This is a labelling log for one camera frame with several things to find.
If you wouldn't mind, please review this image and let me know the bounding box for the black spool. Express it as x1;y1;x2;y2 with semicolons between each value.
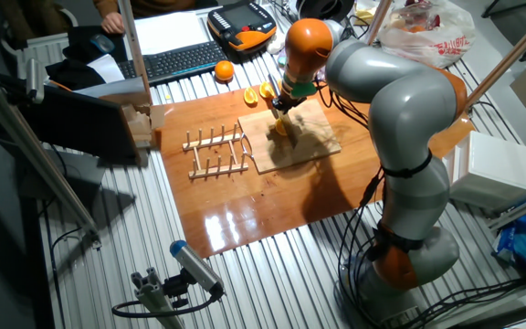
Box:
295;0;355;23

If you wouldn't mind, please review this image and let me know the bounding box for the white box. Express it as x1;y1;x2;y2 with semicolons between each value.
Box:
439;131;526;212

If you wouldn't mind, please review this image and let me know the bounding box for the silver camera blue end cap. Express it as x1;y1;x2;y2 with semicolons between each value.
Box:
169;239;226;298

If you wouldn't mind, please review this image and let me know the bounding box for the large white paper sheet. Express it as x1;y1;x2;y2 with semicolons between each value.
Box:
128;11;212;56

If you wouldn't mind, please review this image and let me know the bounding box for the brown cardboard box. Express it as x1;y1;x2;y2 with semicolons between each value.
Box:
75;76;166;150

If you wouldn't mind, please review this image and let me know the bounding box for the wooden peg dish rack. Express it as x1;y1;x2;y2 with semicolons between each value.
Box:
181;122;250;180

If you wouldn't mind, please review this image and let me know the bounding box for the white plastic bag red print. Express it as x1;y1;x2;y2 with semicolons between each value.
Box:
376;0;478;74

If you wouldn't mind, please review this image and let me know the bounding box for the black keyboard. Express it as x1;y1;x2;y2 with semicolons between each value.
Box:
116;40;230;87

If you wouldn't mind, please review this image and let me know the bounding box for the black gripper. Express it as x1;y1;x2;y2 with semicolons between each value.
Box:
270;94;301;122

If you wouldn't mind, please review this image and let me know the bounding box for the aluminium frame post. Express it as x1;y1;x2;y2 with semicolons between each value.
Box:
365;0;393;45
116;0;153;106
461;2;526;111
488;186;526;232
0;63;102;250

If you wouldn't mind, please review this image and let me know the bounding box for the white crumpled tissue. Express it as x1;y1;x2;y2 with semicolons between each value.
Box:
266;31;288;55

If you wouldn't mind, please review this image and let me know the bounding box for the brown sleeved forearm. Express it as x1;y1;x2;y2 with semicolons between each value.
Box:
91;0;121;17

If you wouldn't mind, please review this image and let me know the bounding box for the large brown wooden board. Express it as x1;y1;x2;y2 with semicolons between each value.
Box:
155;77;477;260

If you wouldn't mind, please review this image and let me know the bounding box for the dark computer mouse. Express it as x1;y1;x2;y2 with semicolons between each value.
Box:
89;33;116;55

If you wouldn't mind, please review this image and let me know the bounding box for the person torso brown sweater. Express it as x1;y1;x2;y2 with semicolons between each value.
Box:
125;0;218;19

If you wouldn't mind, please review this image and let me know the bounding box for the aluminium camera mount profile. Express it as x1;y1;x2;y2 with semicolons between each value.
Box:
130;267;186;329

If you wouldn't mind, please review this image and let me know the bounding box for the black monitor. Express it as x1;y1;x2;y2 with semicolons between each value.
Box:
0;72;142;166

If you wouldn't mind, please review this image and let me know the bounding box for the steel cleaver knife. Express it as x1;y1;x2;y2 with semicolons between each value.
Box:
266;73;300;150

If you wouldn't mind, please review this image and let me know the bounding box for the black cloth bag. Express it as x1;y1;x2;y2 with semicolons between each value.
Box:
45;25;130;91

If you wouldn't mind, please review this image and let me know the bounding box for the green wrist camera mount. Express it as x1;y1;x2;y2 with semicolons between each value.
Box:
289;80;319;99

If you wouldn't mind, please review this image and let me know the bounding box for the bamboo cutting board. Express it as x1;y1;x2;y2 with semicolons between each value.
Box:
237;98;342;175

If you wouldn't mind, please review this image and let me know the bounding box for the small white paper sheet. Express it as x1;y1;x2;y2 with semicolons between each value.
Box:
87;53;126;84

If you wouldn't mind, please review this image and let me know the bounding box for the whole orange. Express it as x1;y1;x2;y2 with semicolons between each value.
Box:
214;59;236;83

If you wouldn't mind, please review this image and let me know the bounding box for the black orange teach pendant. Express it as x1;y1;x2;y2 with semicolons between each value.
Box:
206;0;279;54

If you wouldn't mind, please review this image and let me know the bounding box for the white slatted chair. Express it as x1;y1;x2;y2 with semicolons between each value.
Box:
0;8;79;70

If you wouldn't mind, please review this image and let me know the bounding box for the bare hand of bystander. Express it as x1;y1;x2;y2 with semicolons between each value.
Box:
100;11;126;36

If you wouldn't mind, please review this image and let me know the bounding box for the yellow packet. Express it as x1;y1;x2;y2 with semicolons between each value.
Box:
353;0;382;27

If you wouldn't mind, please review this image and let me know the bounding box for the black camera cable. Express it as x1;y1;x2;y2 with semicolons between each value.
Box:
110;285;226;319

